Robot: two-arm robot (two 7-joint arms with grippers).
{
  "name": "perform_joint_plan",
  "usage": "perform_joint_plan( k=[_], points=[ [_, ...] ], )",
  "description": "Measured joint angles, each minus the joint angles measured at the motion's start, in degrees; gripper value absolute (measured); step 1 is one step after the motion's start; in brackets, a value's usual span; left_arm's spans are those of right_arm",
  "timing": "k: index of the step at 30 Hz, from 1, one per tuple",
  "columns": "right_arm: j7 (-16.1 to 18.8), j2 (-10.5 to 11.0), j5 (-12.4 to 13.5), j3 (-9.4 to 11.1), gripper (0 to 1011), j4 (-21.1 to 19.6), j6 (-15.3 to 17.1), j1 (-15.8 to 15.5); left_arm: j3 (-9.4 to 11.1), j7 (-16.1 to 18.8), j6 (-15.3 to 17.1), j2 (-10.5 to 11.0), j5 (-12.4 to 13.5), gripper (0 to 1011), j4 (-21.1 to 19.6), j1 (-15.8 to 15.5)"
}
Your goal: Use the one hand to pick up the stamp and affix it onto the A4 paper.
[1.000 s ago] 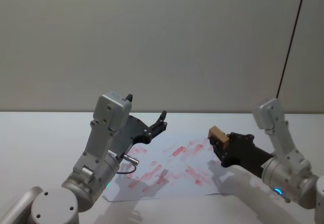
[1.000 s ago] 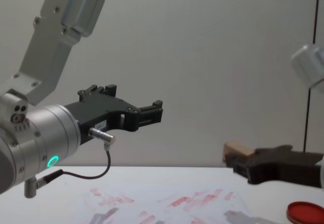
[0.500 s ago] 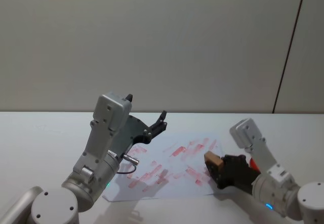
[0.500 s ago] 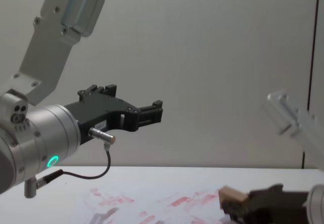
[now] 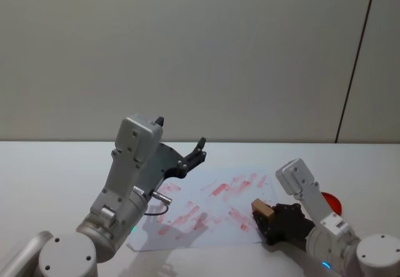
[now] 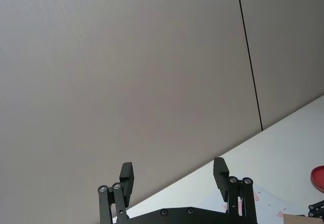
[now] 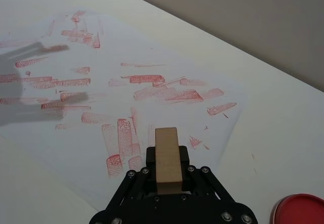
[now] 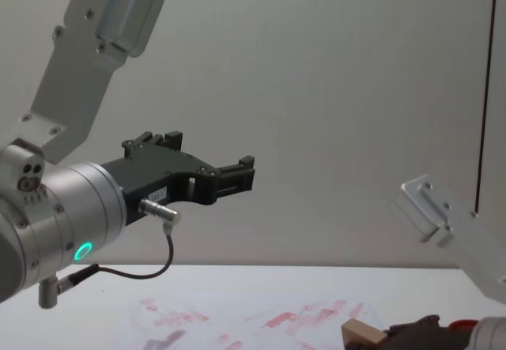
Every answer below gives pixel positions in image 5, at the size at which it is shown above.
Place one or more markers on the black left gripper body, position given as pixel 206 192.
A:
pixel 162 161

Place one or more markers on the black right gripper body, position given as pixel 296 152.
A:
pixel 292 230

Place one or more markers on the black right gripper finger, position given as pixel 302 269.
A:
pixel 289 211
pixel 261 227

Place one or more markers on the small wooden stamp block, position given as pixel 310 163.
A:
pixel 263 209

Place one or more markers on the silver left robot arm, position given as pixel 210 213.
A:
pixel 125 170

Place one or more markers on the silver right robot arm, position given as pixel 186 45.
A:
pixel 325 224

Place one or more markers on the round red ink pad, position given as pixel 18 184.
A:
pixel 333 203

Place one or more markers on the white paper with red marks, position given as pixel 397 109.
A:
pixel 212 208

